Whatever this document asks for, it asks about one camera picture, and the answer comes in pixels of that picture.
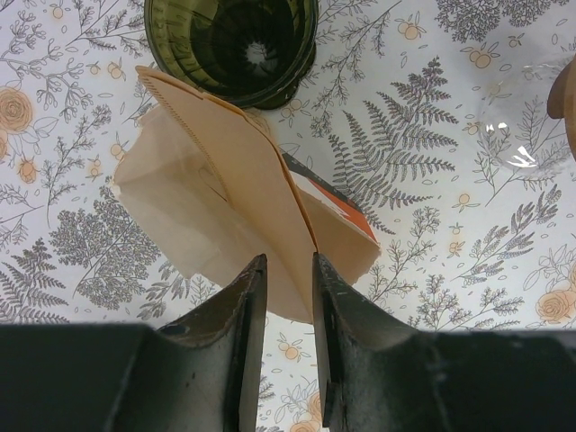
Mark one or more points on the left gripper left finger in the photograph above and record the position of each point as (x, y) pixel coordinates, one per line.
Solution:
(200, 372)

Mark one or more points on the green glass coffee dripper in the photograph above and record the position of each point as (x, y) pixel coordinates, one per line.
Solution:
(250, 53)

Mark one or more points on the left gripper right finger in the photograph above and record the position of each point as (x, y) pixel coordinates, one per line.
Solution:
(372, 368)

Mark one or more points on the brown paper coffee filters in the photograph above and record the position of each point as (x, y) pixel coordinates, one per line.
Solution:
(255, 179)

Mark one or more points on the orange coffee filter box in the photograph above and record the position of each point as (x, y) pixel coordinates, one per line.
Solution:
(168, 188)

